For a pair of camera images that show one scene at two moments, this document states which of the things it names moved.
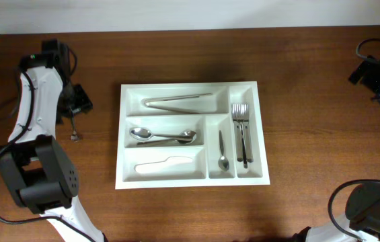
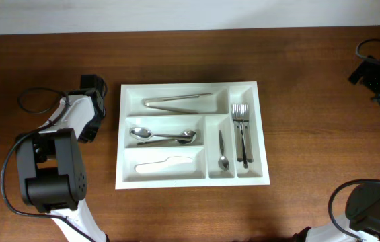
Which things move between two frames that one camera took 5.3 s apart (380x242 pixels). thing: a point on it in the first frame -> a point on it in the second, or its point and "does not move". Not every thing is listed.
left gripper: [87, 104] -> [91, 133]
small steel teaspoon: [223, 163] does not move
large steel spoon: [142, 134] does not move
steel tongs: [144, 103] does not move
